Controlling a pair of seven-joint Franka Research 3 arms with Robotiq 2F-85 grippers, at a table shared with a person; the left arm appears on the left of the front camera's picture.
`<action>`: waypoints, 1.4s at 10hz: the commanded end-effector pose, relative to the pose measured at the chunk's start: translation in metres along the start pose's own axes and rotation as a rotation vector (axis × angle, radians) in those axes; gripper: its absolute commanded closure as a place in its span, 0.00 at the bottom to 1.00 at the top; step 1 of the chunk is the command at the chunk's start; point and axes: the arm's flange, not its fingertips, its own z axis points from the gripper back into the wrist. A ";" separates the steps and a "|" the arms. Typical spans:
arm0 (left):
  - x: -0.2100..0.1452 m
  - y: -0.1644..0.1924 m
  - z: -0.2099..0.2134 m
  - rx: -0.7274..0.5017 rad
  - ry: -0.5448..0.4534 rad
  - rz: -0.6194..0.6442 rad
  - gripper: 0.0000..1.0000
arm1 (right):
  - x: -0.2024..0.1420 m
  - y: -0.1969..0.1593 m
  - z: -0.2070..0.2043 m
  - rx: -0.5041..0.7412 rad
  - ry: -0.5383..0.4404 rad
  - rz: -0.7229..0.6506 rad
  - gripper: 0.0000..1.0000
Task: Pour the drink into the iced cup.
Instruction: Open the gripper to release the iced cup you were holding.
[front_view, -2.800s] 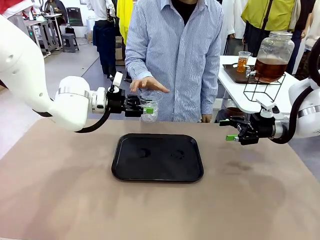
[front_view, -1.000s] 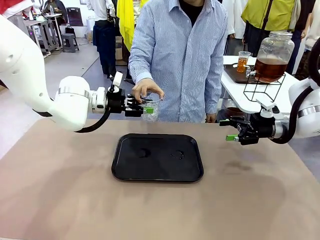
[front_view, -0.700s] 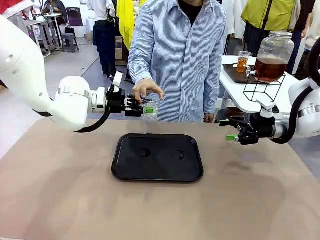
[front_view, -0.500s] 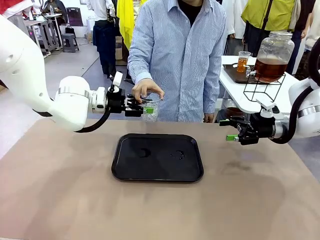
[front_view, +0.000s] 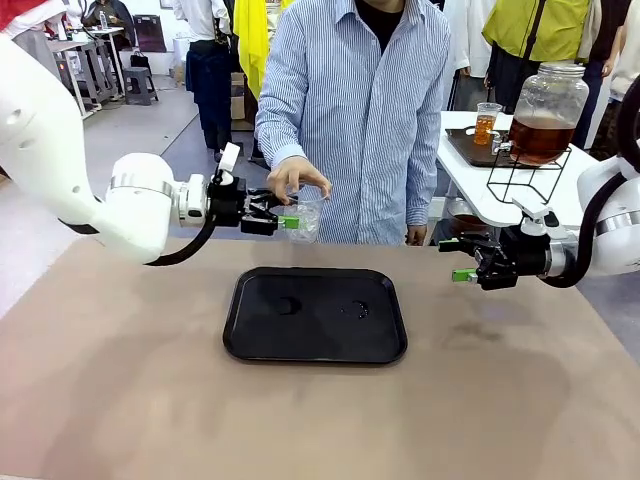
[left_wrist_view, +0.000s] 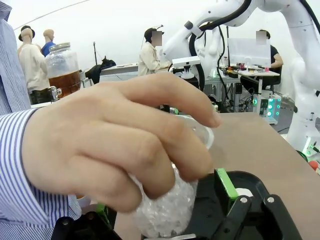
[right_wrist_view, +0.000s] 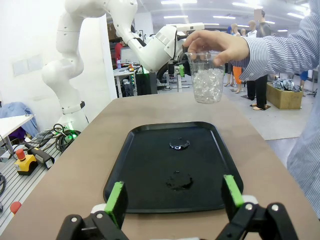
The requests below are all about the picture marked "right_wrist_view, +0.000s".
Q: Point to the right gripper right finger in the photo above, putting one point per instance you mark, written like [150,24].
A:
[235,197]

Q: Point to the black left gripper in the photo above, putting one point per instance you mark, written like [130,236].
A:
[180,47]

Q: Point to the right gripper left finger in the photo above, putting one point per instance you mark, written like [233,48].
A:
[115,205]

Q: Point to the short clear iced cup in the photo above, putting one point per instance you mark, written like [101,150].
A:
[207,85]

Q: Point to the person right forearm striped sleeve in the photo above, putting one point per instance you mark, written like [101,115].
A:
[275,52]

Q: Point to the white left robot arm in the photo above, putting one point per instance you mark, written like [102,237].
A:
[70,62]

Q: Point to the person right hand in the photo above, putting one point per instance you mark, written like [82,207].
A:
[225,46]

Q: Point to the black computer tower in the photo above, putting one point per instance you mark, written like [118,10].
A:
[145,83]

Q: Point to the black plastic serving tray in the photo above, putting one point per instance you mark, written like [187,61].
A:
[150,175]

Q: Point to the mannequin with orange trousers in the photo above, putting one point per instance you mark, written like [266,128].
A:
[236,75]

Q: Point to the person in red shirt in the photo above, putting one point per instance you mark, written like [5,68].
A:
[118,52]

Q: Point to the person in dark clothes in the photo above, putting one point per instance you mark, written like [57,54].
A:
[260,85]

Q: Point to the person torso striped shirt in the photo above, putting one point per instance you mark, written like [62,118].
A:
[307,155]

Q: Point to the black handheld device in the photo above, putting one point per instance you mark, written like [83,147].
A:
[41,156]

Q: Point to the yellow emergency stop box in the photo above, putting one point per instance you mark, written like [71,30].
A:
[25,162]

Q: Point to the red mushroom button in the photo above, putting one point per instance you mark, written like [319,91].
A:
[15,207]

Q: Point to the wooden crate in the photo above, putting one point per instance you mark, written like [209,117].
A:
[282,100]

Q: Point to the silver foil heap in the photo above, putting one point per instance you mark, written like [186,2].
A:
[286,83]

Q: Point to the white desk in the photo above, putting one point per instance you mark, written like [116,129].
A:
[12,122]

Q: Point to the blue cloth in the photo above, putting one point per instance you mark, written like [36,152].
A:
[15,110]

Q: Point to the grey slotted base plate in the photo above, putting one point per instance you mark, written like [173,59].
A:
[15,190]

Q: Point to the white wall switch plate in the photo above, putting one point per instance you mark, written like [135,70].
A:
[26,65]

